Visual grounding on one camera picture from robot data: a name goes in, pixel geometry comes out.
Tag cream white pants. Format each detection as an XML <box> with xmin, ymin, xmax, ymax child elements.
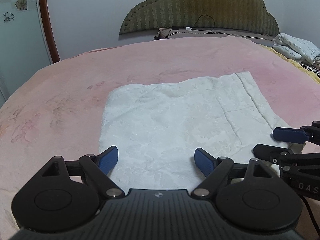
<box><xmin>99</xmin><ymin>72</ymin><xmax>287</xmax><ymax>191</ymax></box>

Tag pink bed blanket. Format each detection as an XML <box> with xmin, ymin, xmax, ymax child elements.
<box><xmin>1</xmin><ymin>36</ymin><xmax>319</xmax><ymax>239</ymax></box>

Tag yellow bed sheet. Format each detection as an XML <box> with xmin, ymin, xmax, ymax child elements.
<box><xmin>260</xmin><ymin>45</ymin><xmax>319</xmax><ymax>84</ymax></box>

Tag white patterned pillow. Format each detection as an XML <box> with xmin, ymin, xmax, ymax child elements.
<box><xmin>272</xmin><ymin>33</ymin><xmax>319</xmax><ymax>69</ymax></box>

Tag striped grey mattress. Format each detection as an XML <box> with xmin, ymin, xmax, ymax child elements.
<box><xmin>154</xmin><ymin>28</ymin><xmax>274</xmax><ymax>41</ymax></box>

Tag frosted glass wardrobe door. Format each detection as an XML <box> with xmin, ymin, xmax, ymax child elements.
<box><xmin>1</xmin><ymin>0</ymin><xmax>52</xmax><ymax>105</ymax></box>

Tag olive green headboard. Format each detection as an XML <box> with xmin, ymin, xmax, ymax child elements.
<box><xmin>119</xmin><ymin>0</ymin><xmax>279</xmax><ymax>36</ymax></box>

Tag black charger cable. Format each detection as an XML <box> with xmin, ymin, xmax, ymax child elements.
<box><xmin>171</xmin><ymin>14</ymin><xmax>216</xmax><ymax>34</ymax></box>

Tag brown wooden door frame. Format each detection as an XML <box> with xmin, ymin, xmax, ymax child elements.
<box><xmin>37</xmin><ymin>0</ymin><xmax>60</xmax><ymax>63</ymax></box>

